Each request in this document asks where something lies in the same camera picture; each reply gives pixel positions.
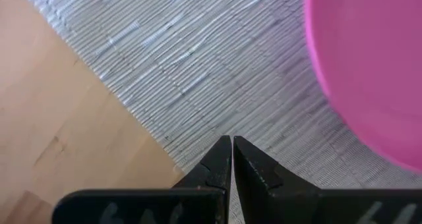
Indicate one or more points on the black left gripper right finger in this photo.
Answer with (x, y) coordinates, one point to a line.
(280, 204)

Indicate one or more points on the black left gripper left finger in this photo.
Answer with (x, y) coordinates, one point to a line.
(148, 207)

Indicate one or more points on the pink plastic plate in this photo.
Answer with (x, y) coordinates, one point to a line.
(369, 69)

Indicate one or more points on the grey woven placemat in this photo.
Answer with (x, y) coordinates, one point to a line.
(198, 69)

